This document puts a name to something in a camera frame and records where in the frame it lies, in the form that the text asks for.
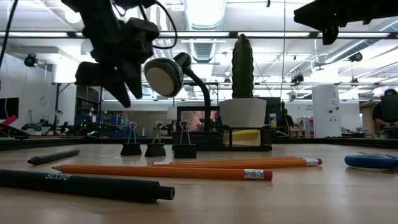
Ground orange pencil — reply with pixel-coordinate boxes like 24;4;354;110
148;157;323;170
52;164;274;182

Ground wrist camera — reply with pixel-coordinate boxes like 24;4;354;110
321;24;340;46
123;17;160;65

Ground black desk lamp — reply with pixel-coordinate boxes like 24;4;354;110
143;52;213;108

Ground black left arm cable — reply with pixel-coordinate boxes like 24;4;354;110
136;0;178;50

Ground black ballpoint pen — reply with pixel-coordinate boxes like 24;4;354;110
27;149;81;166
0;169;176;204

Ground black binder clip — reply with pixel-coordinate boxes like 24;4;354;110
144;120;167;157
172;119;198;159
120;121;143;157

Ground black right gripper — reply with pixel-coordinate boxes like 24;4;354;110
293;0;374;28

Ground white cabinet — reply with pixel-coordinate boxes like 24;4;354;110
312;85;343;139

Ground black aluminium table frame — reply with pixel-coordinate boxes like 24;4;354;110
0;136;398;152

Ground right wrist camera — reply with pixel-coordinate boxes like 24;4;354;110
321;24;340;46

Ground blue-handled scissors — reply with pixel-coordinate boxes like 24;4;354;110
344;151;398;174

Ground white hexagonal plant pot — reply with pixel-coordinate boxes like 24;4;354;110
219;97;268;129

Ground black mesh desk organizer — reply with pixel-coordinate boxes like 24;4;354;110
172;105;273;152

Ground green cactus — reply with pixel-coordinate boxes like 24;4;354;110
231;33;254;100

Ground yellow sticky note pad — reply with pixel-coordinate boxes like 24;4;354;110
231;129;262;147

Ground silver ceiling air duct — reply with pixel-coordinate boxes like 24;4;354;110
183;0;228;63

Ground person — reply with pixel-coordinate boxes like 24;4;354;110
371;88;398;131

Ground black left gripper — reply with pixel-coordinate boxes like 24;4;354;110
75;17;145;109

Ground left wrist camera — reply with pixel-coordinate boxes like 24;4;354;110
123;17;160;65

